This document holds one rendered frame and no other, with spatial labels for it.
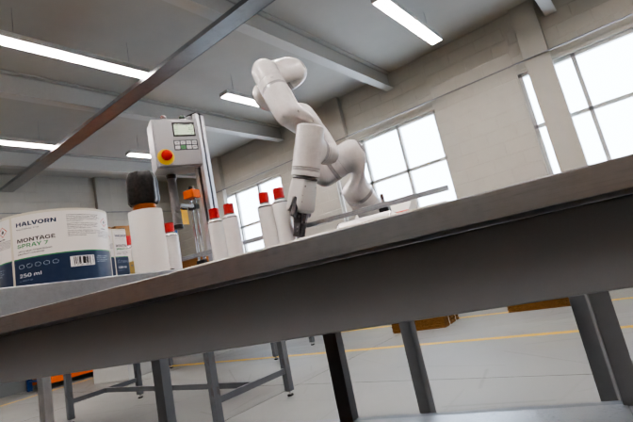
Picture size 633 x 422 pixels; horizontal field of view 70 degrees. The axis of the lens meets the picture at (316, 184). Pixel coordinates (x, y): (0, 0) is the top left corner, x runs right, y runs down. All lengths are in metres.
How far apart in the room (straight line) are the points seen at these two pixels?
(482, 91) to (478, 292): 6.46
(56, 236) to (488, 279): 0.80
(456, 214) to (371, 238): 0.06
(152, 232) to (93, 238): 0.29
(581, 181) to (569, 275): 0.07
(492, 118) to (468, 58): 0.94
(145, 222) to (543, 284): 1.06
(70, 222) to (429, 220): 0.78
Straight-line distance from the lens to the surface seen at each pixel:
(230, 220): 1.45
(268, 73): 1.51
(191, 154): 1.73
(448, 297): 0.37
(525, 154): 6.51
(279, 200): 1.35
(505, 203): 0.32
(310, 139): 1.31
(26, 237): 0.99
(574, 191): 0.33
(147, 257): 1.26
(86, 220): 1.00
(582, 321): 2.16
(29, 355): 0.71
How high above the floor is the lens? 0.80
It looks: 11 degrees up
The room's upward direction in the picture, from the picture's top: 12 degrees counter-clockwise
